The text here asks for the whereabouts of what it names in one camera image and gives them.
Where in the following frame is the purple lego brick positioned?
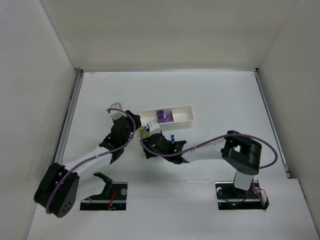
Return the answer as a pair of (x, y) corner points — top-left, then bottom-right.
(157, 115), (174, 124)

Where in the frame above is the purple curved studded lego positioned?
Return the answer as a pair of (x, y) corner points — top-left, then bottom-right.
(156, 109), (165, 119)

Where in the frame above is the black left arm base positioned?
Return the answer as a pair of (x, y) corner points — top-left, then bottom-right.
(79, 172), (128, 211)

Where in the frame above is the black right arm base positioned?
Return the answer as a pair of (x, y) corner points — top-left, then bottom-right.
(215, 180), (270, 211)

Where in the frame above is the green lego brick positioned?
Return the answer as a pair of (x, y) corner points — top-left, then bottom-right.
(138, 128), (150, 139)

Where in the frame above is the white three-compartment container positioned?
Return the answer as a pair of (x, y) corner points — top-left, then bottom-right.
(139, 105), (195, 130)

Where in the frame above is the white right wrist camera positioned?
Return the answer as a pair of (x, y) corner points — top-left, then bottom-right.
(147, 120), (162, 136)

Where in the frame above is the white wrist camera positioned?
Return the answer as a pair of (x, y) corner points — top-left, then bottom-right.
(107, 102), (126, 121)
(147, 120), (162, 136)

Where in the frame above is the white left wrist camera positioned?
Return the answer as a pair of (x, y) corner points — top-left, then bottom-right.
(107, 102), (126, 121)

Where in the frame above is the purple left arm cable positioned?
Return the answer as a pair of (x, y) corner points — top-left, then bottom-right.
(44, 107), (137, 215)

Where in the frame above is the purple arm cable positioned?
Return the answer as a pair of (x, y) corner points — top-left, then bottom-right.
(44, 107), (137, 215)
(139, 128), (278, 171)

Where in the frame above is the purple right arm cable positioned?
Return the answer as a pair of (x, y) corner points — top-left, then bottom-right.
(139, 128), (278, 171)

